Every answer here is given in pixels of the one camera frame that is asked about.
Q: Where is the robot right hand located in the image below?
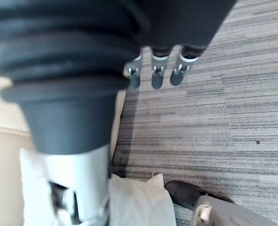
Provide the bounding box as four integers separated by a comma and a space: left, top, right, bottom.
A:
0, 0, 238, 226

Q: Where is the grey cushion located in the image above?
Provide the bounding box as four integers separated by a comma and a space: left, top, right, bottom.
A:
108, 173, 177, 226

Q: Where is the dark robot foot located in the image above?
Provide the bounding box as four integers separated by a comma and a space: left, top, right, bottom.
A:
164, 180, 235, 211

